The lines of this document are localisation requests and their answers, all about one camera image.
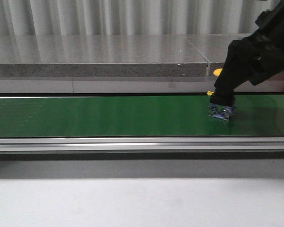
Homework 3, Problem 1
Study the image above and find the grey corrugated curtain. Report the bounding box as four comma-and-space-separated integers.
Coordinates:
0, 0, 277, 35

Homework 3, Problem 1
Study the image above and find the aluminium conveyor side rail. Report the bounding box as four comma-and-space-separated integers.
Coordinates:
0, 136, 284, 160

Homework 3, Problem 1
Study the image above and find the green conveyor belt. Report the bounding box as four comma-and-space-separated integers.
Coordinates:
0, 95, 284, 138

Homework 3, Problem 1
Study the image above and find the grey stone slab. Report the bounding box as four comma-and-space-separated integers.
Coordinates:
0, 35, 207, 78
186, 33, 249, 79

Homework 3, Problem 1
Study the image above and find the grey stone slab right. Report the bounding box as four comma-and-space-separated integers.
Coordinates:
186, 33, 249, 79

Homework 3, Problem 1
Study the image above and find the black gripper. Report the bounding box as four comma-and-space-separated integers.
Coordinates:
213, 0, 284, 101

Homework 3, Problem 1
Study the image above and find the yellow mushroom push button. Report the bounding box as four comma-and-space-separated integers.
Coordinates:
207, 68, 237, 123

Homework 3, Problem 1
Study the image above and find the grey stone slab left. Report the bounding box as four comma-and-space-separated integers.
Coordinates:
0, 35, 207, 78

